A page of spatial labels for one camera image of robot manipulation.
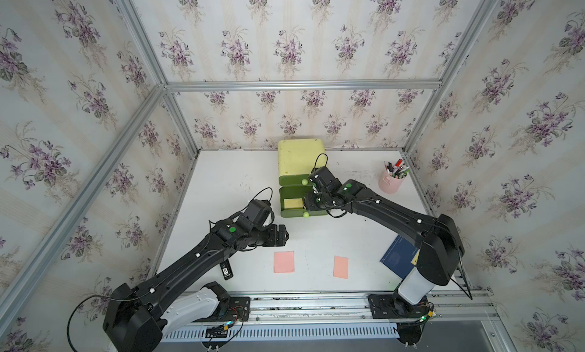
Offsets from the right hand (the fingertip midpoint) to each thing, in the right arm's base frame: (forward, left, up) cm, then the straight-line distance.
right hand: (310, 202), depth 84 cm
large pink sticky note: (-17, +10, -14) cm, 24 cm away
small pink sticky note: (-19, -12, -14) cm, 26 cm away
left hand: (-14, +10, -2) cm, 17 cm away
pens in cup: (+20, -40, -4) cm, 45 cm away
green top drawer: (+6, +6, +6) cm, 10 cm away
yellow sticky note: (+3, +6, -5) cm, 9 cm away
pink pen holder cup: (+15, -36, -8) cm, 39 cm away
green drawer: (+4, +5, +1) cm, 6 cm away
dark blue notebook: (-15, -34, -13) cm, 39 cm away
